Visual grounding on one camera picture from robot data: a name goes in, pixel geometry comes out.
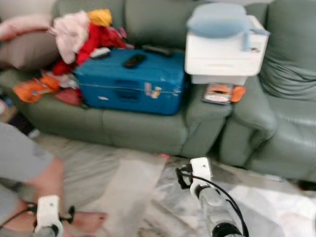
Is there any long grey green sofa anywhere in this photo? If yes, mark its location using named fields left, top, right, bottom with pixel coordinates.
left=2, top=0, right=267, bottom=158

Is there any person leg in grey shorts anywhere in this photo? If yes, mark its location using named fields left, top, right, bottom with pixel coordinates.
left=0, top=122, right=108, bottom=237

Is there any orange printed flat packet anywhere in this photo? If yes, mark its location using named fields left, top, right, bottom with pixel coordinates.
left=202, top=83, right=246, bottom=105

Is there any blue hard suitcase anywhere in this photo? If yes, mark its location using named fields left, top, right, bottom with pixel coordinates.
left=73, top=48, right=186, bottom=116

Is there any grey green sofa corner seat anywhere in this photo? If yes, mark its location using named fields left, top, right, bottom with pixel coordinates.
left=218, top=0, right=316, bottom=182

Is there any short black remote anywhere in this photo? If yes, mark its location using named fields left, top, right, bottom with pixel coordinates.
left=123, top=53, right=147, bottom=69

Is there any orange plastic packet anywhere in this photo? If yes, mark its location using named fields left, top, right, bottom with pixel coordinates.
left=13, top=75, right=60, bottom=103

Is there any long black remote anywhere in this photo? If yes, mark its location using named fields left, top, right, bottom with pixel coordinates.
left=142, top=45, right=173, bottom=56

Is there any red cloth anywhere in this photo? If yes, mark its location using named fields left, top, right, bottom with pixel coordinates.
left=52, top=22, right=124, bottom=77

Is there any brown pillow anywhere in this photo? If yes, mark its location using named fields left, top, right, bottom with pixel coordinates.
left=0, top=32, right=60, bottom=71

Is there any yellow cloth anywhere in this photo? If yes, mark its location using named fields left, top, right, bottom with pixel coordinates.
left=88, top=9, right=112, bottom=28

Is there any pink cloth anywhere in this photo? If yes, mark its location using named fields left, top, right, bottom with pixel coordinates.
left=52, top=11, right=90, bottom=65

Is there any pink pillow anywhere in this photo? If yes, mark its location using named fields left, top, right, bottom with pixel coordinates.
left=0, top=14, right=52, bottom=41

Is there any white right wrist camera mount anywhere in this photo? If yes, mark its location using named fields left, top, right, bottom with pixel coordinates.
left=190, top=157, right=213, bottom=189

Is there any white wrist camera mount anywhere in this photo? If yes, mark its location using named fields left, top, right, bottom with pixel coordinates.
left=190, top=157, right=213, bottom=189
left=36, top=195, right=62, bottom=235

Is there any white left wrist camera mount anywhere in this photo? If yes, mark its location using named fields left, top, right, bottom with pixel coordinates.
left=36, top=195, right=62, bottom=235

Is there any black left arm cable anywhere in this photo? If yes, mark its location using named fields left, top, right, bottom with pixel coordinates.
left=0, top=206, right=38, bottom=229

